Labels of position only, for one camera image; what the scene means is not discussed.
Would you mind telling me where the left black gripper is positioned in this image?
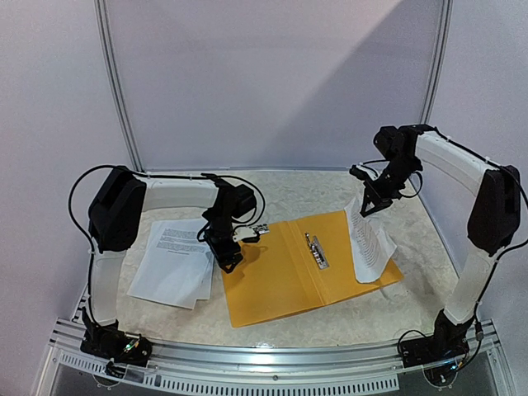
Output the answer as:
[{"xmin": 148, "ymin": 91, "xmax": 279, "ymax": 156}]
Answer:
[{"xmin": 204, "ymin": 210, "xmax": 244, "ymax": 274}]

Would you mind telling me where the printed paper sheet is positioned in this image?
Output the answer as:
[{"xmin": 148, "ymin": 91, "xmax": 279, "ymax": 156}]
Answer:
[{"xmin": 344, "ymin": 197, "xmax": 397, "ymax": 284}]

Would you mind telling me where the chrome folder spring clip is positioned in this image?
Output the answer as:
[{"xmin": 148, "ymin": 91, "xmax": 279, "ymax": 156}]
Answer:
[{"xmin": 304, "ymin": 233, "xmax": 329, "ymax": 270}]

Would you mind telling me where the orange file folder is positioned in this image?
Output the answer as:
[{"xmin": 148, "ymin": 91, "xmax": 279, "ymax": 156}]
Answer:
[{"xmin": 223, "ymin": 210, "xmax": 403, "ymax": 328}]

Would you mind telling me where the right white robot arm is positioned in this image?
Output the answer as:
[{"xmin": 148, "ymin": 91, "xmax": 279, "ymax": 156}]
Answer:
[{"xmin": 361, "ymin": 124, "xmax": 521, "ymax": 326}]

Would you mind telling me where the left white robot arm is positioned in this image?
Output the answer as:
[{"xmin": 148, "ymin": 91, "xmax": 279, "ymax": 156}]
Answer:
[{"xmin": 80, "ymin": 165, "xmax": 265, "ymax": 358}]

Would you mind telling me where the stack of printed papers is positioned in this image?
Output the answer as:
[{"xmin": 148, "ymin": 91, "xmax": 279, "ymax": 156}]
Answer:
[{"xmin": 127, "ymin": 219, "xmax": 215, "ymax": 309}]

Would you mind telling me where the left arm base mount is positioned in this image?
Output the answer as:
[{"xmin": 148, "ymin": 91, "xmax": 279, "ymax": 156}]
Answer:
[{"xmin": 80, "ymin": 308, "xmax": 153, "ymax": 367}]

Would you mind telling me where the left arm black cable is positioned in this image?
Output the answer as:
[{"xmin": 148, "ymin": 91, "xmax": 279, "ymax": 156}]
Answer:
[{"xmin": 67, "ymin": 164, "xmax": 125, "ymax": 252}]

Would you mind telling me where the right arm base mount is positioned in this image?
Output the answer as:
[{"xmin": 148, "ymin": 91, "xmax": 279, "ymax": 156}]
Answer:
[{"xmin": 397, "ymin": 328, "xmax": 483, "ymax": 372}]

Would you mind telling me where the aluminium front rail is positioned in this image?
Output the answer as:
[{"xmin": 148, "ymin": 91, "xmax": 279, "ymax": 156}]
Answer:
[{"xmin": 37, "ymin": 319, "xmax": 513, "ymax": 395}]

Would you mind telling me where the right aluminium frame post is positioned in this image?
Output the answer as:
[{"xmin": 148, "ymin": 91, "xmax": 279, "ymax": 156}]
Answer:
[{"xmin": 419, "ymin": 0, "xmax": 454, "ymax": 124}]

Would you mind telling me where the aluminium frame post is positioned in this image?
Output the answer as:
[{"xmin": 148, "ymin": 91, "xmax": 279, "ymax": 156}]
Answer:
[
  {"xmin": 94, "ymin": 0, "xmax": 144, "ymax": 171},
  {"xmin": 419, "ymin": 0, "xmax": 454, "ymax": 124}
]

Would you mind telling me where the left aluminium frame post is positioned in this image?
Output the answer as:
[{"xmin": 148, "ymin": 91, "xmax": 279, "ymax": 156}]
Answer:
[{"xmin": 94, "ymin": 0, "xmax": 144, "ymax": 171}]

